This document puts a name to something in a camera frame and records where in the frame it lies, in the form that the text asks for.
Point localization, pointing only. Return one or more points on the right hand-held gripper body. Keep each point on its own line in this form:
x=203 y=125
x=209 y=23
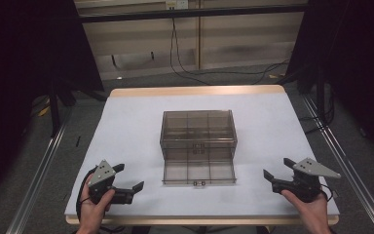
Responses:
x=308 y=185

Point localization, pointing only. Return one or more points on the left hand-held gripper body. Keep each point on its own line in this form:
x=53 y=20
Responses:
x=101 y=177

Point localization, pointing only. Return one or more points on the smoky clear plastic drawer cabinet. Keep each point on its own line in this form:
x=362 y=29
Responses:
x=198 y=133

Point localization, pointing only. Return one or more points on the person's right hand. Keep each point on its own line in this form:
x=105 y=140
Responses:
x=311 y=211

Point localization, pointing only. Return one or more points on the person's left hand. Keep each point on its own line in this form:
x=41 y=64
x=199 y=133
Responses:
x=92 y=214

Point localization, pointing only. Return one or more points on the white table mat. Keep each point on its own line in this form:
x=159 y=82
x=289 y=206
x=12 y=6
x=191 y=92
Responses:
x=130 y=136

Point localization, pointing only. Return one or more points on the black metal stand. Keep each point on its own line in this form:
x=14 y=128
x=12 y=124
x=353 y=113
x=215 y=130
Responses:
x=54 y=107
x=320 y=94

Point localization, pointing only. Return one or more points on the yellow floor tape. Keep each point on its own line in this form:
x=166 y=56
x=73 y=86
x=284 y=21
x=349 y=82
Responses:
x=44 y=111

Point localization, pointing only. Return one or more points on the wooden table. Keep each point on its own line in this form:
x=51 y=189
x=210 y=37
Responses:
x=194 y=90

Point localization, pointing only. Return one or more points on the dark curtain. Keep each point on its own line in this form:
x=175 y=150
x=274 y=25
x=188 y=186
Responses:
x=363 y=65
x=19 y=65

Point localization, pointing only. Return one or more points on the black crossbar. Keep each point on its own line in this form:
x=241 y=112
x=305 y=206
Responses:
x=188 y=13

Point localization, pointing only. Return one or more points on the metal floor rail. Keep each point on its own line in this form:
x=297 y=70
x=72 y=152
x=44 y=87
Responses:
x=35 y=182
x=347 y=162

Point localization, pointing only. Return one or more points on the white wall socket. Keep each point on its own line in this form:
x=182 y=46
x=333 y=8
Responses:
x=176 y=4

